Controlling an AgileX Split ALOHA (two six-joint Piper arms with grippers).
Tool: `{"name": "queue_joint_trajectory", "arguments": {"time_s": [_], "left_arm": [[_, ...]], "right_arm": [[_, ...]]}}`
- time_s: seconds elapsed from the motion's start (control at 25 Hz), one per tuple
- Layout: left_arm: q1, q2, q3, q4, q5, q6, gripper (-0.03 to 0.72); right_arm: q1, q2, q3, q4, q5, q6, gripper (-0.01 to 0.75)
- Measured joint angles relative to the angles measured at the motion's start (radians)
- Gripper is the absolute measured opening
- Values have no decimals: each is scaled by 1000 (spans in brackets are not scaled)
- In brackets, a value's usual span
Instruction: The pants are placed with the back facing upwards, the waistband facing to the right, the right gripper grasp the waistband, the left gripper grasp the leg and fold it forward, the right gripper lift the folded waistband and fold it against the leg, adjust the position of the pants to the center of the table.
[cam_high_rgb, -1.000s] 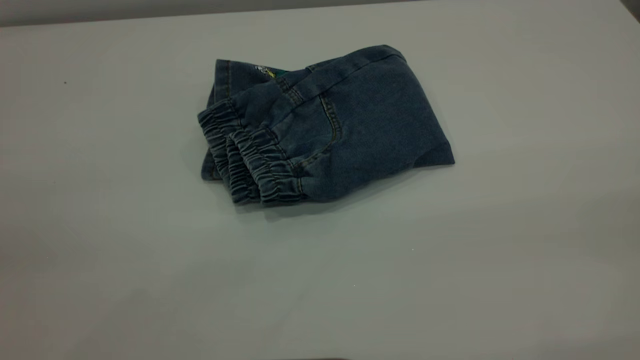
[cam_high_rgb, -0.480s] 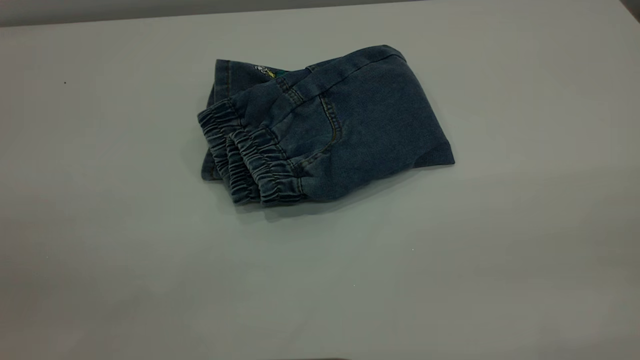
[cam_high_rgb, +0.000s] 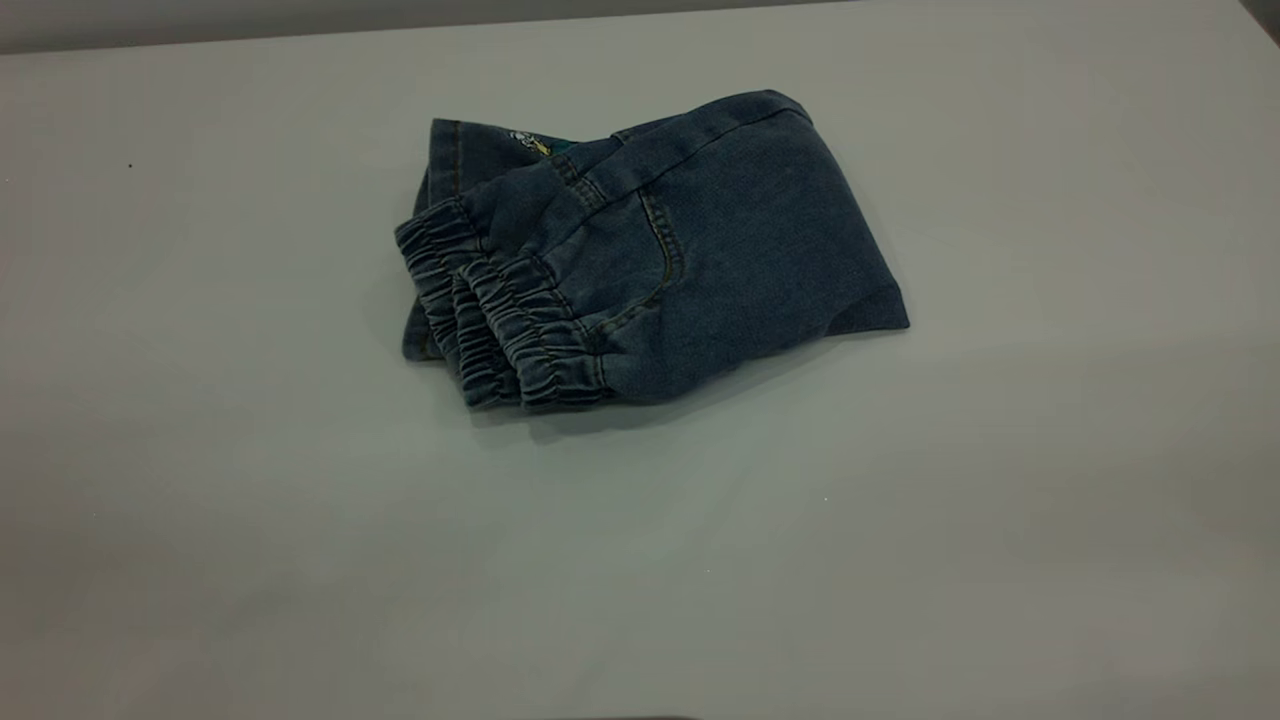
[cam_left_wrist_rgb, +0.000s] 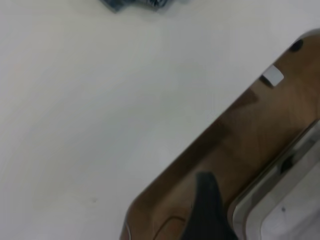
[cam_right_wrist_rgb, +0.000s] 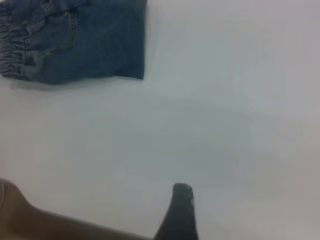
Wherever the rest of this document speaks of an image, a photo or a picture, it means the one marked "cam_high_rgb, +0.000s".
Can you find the blue denim pants with basketball print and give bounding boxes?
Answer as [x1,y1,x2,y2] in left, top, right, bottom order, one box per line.
[395,90,911,414]

